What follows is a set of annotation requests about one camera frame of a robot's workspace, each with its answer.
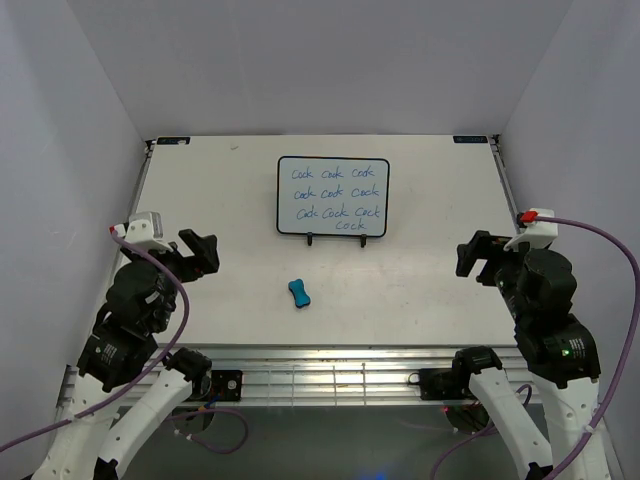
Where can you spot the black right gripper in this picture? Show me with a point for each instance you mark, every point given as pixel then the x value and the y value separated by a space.
pixel 482 245

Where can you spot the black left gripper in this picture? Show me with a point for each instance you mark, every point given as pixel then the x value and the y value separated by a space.
pixel 206 259

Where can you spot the blue bone-shaped eraser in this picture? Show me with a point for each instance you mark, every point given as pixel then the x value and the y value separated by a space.
pixel 300 296

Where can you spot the small black-framed whiteboard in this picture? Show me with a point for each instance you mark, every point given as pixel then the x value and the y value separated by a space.
pixel 332 196

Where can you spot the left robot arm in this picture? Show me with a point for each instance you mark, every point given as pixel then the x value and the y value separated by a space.
pixel 126 385

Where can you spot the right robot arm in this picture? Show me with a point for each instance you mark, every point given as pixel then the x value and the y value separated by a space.
pixel 537 286

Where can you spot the right black corner label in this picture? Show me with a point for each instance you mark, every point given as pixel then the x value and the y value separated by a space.
pixel 470 139

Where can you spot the black corner label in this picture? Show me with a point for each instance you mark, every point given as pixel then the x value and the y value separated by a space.
pixel 470 139
pixel 172 141

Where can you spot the left black corner label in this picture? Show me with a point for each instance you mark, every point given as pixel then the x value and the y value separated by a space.
pixel 172 141

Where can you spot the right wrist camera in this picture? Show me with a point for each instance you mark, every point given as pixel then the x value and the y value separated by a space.
pixel 532 231

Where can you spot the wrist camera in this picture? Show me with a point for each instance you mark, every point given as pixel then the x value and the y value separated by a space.
pixel 143 230
pixel 532 231

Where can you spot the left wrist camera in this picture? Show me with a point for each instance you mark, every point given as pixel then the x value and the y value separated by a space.
pixel 143 230

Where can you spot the metal wire board stand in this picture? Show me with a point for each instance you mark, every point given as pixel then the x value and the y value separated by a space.
pixel 361 239

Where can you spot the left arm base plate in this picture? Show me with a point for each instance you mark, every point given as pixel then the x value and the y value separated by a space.
pixel 218 386

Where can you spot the aluminium rail frame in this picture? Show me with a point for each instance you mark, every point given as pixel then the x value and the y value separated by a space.
pixel 377 313

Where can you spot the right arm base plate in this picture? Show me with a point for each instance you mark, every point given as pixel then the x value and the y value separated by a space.
pixel 440 384

